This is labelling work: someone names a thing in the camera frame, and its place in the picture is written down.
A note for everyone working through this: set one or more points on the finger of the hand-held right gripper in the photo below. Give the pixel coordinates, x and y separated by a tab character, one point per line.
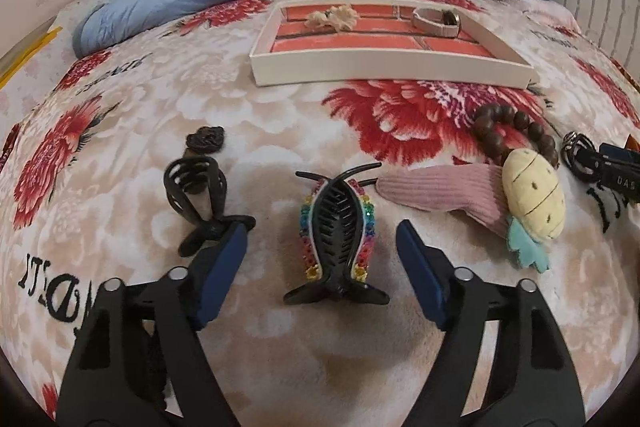
617	152
615	182

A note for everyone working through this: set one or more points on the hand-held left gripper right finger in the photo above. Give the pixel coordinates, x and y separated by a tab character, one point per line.
420	267

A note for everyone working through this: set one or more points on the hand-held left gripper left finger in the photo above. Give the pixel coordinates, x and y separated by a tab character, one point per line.
222	272

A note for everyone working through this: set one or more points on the black hair claw clip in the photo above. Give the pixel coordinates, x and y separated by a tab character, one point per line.
212	219

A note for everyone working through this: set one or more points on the pink knit band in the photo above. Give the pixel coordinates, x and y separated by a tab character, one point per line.
450	192

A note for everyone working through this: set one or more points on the yellow pineapple plush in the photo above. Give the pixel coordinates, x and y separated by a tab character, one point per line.
532	192

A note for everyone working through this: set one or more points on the rainbow rhinestone claw clip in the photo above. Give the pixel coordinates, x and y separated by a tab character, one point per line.
335	217

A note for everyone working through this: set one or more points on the small dark brown hair clip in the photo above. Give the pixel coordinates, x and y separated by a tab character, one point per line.
205	139

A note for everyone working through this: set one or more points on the white tray with brick print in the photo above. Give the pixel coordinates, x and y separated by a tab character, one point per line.
350	69

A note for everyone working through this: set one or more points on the red floral blanket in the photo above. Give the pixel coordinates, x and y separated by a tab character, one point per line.
150	107

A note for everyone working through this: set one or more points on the beige wristband watch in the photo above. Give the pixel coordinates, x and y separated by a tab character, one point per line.
430	24

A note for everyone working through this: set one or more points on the cream flower hair accessory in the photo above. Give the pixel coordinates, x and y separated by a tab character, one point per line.
340	19

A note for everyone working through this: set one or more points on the yellow stick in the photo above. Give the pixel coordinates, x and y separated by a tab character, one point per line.
30	52

